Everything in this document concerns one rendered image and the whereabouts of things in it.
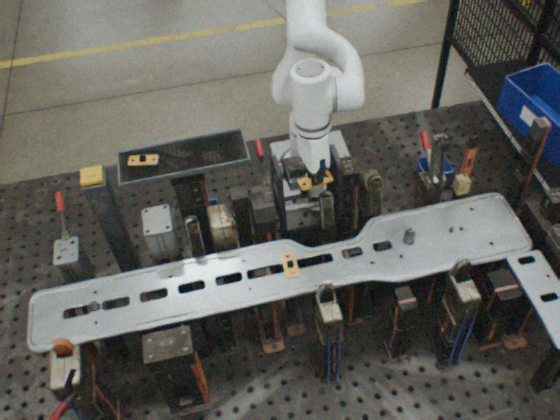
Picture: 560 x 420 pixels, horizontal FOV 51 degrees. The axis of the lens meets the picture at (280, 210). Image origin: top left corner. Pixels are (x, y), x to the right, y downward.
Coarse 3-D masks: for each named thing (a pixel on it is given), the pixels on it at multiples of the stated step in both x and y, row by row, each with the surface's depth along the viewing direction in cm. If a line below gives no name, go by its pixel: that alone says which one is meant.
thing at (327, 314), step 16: (320, 304) 149; (336, 304) 149; (320, 320) 149; (336, 320) 146; (320, 336) 156; (336, 336) 152; (320, 352) 165; (336, 352) 161; (320, 368) 170; (336, 368) 168
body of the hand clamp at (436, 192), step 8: (424, 176) 174; (416, 184) 179; (424, 184) 172; (416, 192) 181; (424, 192) 174; (432, 192) 174; (440, 192) 175; (416, 200) 182; (424, 200) 176; (432, 200) 177
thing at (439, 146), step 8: (432, 136) 162; (440, 136) 161; (432, 144) 163; (440, 144) 161; (448, 144) 159; (432, 152) 164; (440, 152) 165; (432, 160) 165; (440, 160) 167; (432, 168) 167; (440, 168) 168; (432, 176) 169; (440, 176) 170; (432, 184) 171; (440, 184) 171
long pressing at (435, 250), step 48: (288, 240) 167; (384, 240) 166; (432, 240) 165; (480, 240) 164; (528, 240) 164; (48, 288) 161; (96, 288) 161; (144, 288) 160; (240, 288) 158; (288, 288) 158; (48, 336) 152; (96, 336) 152
